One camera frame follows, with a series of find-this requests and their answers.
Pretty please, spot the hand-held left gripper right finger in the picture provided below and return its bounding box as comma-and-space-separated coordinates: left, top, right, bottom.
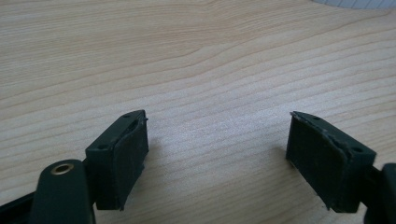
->
285, 110, 377, 214

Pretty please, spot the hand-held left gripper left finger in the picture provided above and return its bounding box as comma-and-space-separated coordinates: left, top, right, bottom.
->
84, 109, 149, 212

